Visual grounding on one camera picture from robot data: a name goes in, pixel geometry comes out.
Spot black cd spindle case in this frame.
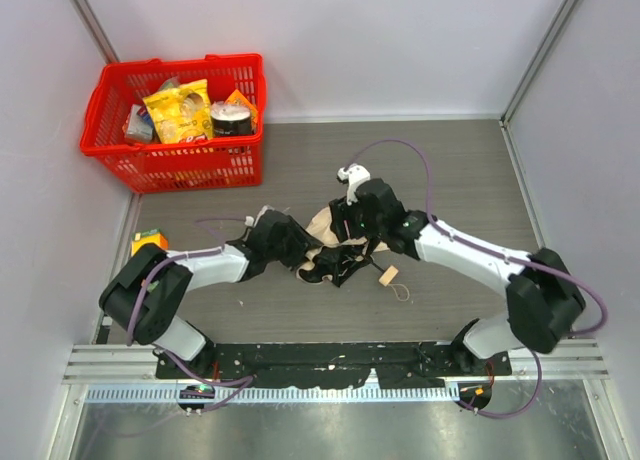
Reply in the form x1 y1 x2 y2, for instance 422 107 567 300
210 102 251 138

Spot orange juice carton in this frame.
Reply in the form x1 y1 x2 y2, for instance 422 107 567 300
131 229 169 255

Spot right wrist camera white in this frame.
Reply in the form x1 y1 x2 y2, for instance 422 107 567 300
337 163 371 205

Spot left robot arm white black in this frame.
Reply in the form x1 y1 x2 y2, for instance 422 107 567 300
99 206 321 375

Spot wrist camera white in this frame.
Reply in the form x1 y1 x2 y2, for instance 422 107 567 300
244 205 272 228
337 163 371 205

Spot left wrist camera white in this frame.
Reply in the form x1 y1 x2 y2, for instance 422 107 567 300
244 205 272 228

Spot red plastic shopping basket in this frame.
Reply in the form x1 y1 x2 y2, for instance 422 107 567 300
79 53 267 194

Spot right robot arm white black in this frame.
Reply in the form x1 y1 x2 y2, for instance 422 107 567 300
329 165 586 373

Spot beige and black umbrella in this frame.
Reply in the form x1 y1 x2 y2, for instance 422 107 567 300
295 206 411 302

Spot white slotted cable duct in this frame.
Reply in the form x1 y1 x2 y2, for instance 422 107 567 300
85 382 459 404

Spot yellow chips bag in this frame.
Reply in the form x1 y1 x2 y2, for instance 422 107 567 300
143 79 213 145

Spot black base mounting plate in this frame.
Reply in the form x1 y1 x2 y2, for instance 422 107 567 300
184 341 512 390

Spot grey small box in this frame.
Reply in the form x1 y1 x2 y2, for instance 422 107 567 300
122 104 154 144

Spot orange snack packet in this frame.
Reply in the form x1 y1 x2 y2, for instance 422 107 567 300
224 89 258 134

